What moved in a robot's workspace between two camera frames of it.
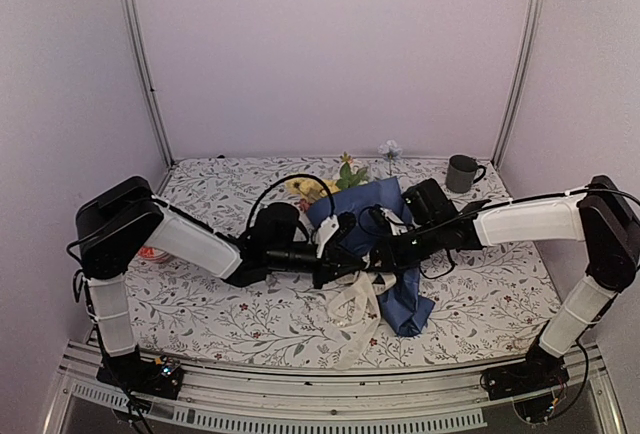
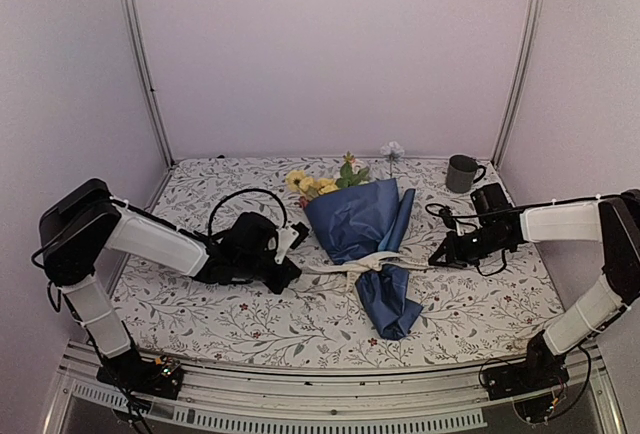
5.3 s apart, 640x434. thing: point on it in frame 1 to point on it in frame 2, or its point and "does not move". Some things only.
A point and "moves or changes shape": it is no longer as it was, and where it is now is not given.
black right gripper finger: (381, 260) to (444, 249)
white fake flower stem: (348, 178) does not move
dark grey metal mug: (461, 173) does not move
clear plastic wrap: (355, 309) moves or changes shape
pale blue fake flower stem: (390, 150) does not move
